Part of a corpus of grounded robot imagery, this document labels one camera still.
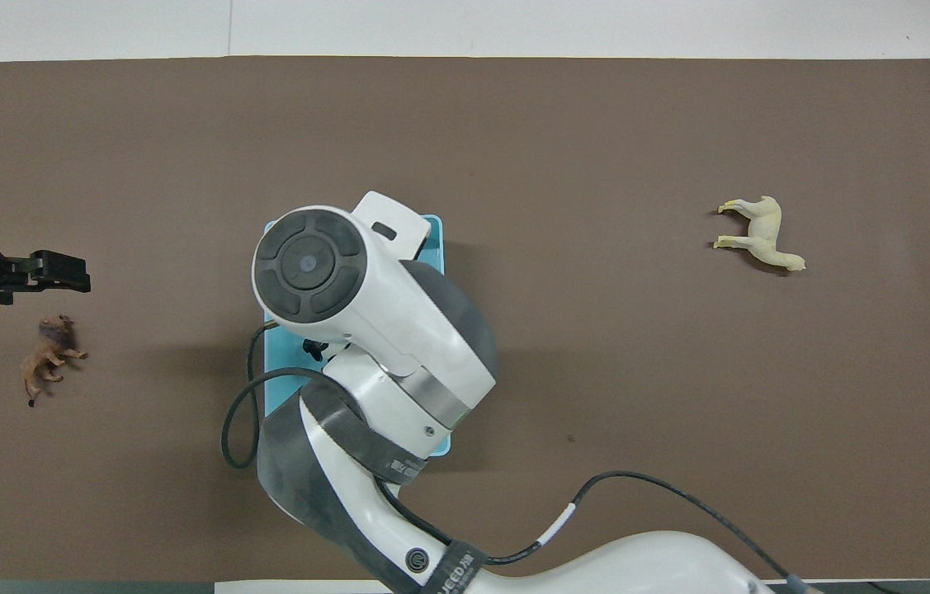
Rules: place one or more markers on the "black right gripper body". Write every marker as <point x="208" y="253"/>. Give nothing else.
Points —
<point x="313" y="349"/>

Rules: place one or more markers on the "brown lion toy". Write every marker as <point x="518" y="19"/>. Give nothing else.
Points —
<point x="48" y="351"/>

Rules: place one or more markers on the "cream white horse toy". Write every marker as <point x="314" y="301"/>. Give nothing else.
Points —
<point x="764" y="231"/>

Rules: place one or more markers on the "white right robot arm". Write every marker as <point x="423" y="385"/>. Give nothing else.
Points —
<point x="398" y="330"/>

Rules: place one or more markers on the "blue plastic storage box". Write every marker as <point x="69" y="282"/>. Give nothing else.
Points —
<point x="279" y="355"/>

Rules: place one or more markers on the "brown table mat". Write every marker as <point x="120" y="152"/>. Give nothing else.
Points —
<point x="638" y="396"/>

